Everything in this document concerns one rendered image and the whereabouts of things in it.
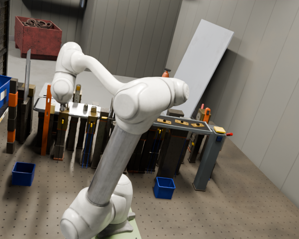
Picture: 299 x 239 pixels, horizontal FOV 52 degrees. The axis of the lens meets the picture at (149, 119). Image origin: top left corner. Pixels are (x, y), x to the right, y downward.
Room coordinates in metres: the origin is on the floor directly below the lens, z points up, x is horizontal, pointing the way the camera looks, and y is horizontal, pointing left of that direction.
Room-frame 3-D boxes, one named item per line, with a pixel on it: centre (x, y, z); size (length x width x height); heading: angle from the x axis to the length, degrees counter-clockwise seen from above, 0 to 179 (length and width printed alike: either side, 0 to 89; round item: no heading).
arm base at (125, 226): (1.20, 0.05, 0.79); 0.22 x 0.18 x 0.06; 123
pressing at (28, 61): (1.82, 0.83, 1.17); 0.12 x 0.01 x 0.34; 14
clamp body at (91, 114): (1.71, 0.35, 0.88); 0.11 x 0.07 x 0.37; 14
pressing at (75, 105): (1.99, 0.10, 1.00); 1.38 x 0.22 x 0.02; 104
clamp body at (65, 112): (1.69, 0.52, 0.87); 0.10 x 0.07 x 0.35; 14
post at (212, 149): (1.77, -0.44, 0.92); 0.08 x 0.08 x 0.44; 14
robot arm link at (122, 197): (1.18, 0.07, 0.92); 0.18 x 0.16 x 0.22; 154
